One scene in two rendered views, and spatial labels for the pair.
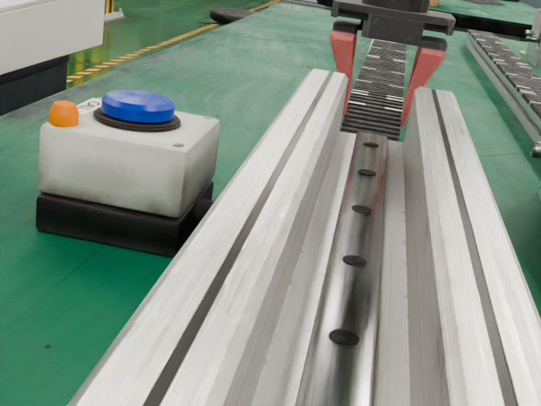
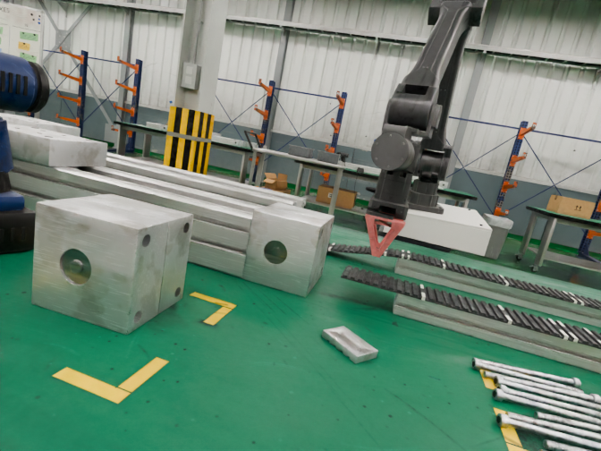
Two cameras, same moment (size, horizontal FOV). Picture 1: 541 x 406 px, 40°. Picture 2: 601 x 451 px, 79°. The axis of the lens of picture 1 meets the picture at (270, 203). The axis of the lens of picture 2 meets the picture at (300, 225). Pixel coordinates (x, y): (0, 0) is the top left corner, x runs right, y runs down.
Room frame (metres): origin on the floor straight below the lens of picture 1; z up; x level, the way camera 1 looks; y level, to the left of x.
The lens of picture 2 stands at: (0.60, -0.75, 0.96)
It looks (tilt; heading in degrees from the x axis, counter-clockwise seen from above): 12 degrees down; 96
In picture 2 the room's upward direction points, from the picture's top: 11 degrees clockwise
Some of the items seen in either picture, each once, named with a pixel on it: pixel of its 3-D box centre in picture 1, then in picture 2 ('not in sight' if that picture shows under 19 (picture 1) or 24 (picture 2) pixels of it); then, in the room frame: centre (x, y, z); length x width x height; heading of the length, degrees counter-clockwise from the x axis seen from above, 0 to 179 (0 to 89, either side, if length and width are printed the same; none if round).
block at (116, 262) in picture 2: not in sight; (126, 253); (0.39, -0.42, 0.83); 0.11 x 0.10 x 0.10; 86
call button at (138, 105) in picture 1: (138, 113); not in sight; (0.41, 0.08, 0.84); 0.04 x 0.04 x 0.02
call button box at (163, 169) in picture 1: (147, 171); not in sight; (0.40, 0.07, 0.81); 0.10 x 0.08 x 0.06; 84
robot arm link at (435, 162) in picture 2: not in sight; (430, 169); (0.81, 0.34, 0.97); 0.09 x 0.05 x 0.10; 73
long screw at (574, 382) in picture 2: not in sight; (525, 371); (0.82, -0.37, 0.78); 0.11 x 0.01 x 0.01; 2
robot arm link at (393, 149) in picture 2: not in sight; (402, 134); (0.66, -0.12, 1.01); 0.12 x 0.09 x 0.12; 73
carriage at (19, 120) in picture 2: not in sight; (30, 134); (-0.14, 0.01, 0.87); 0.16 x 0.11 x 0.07; 174
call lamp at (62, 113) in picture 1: (64, 111); not in sight; (0.38, 0.11, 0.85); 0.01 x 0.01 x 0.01
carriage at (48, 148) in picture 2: not in sight; (40, 152); (0.09, -0.21, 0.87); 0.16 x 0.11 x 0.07; 174
